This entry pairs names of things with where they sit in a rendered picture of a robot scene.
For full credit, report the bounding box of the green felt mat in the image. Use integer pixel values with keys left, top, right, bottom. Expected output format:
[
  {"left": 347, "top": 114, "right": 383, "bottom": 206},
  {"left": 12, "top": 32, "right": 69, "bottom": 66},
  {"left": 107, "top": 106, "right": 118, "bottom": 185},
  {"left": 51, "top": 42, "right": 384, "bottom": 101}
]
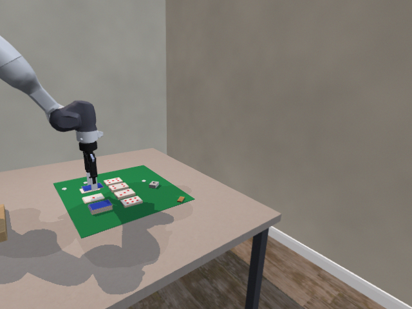
[{"left": 54, "top": 165, "right": 194, "bottom": 239}]

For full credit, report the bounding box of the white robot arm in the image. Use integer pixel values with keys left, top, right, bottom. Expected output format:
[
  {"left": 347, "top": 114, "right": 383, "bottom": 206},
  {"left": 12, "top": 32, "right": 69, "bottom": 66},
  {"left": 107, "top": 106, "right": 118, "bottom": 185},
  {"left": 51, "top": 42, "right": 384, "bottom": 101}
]
[{"left": 0, "top": 36, "right": 103, "bottom": 144}]

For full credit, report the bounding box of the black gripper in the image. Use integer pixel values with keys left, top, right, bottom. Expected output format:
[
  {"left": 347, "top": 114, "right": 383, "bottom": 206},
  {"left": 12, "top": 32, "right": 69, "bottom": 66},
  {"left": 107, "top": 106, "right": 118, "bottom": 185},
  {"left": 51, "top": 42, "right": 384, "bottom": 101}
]
[{"left": 79, "top": 141, "right": 98, "bottom": 191}]

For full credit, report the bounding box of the white playing card with red pips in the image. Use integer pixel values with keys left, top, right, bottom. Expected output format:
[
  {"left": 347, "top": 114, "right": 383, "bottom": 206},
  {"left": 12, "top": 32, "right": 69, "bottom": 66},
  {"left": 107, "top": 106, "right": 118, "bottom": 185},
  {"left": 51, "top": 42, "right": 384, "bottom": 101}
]
[
  {"left": 104, "top": 177, "right": 123, "bottom": 185},
  {"left": 82, "top": 193, "right": 104, "bottom": 203},
  {"left": 109, "top": 182, "right": 129, "bottom": 191},
  {"left": 121, "top": 196, "right": 142, "bottom": 206},
  {"left": 114, "top": 189, "right": 135, "bottom": 198}
]

